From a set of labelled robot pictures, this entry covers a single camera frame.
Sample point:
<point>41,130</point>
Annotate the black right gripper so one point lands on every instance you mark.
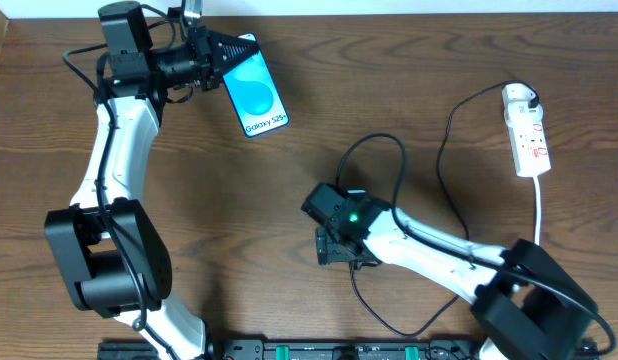
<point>327,246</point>

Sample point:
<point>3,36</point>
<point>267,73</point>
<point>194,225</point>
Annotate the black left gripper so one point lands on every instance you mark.
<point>205,60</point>

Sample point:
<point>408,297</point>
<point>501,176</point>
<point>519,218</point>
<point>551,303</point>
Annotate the blue Samsung Galaxy smartphone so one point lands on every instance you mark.
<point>255,97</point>

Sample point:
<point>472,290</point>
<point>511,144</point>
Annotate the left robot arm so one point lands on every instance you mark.
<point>109,254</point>

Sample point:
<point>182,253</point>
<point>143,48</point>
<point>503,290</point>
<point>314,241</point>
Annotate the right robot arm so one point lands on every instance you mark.
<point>525,302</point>

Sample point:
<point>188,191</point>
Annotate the white power strip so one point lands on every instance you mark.
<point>529,146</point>

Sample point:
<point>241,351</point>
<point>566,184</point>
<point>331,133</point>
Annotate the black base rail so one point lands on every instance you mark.
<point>258,349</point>

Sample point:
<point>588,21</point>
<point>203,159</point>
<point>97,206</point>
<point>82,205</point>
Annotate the white USB wall charger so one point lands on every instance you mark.
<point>521,105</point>

